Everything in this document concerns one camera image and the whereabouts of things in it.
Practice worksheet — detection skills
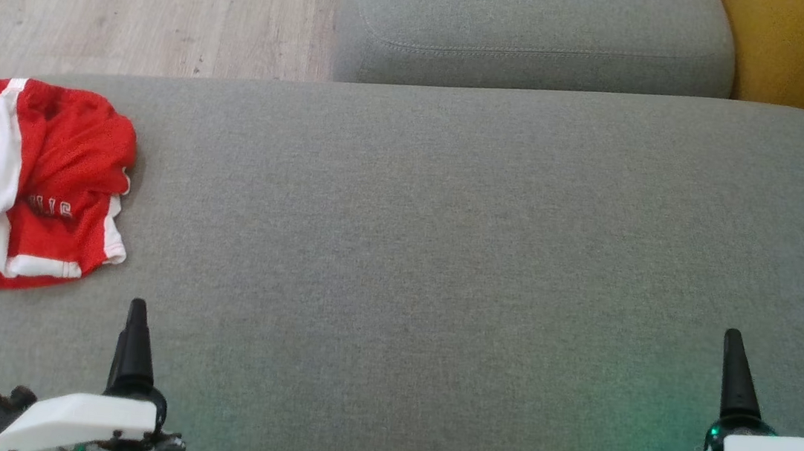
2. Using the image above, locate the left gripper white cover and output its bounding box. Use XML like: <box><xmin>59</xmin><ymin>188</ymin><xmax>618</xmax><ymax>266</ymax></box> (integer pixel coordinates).
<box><xmin>0</xmin><ymin>285</ymin><xmax>201</xmax><ymax>451</ymax></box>

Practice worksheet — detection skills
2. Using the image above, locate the red Bulls basketball jersey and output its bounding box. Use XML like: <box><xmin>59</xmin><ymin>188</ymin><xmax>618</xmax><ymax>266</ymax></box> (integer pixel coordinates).
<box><xmin>0</xmin><ymin>75</ymin><xmax>145</xmax><ymax>308</ymax></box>

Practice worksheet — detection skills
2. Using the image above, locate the large grey sofa seat cushion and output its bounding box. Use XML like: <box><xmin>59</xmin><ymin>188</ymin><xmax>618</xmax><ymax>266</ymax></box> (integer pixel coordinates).
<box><xmin>0</xmin><ymin>23</ymin><xmax>804</xmax><ymax>451</ymax></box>

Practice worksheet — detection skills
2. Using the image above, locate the grey sofa cushion with seam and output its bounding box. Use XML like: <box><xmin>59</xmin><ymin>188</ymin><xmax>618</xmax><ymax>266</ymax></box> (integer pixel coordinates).
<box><xmin>329</xmin><ymin>0</ymin><xmax>742</xmax><ymax>124</ymax></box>

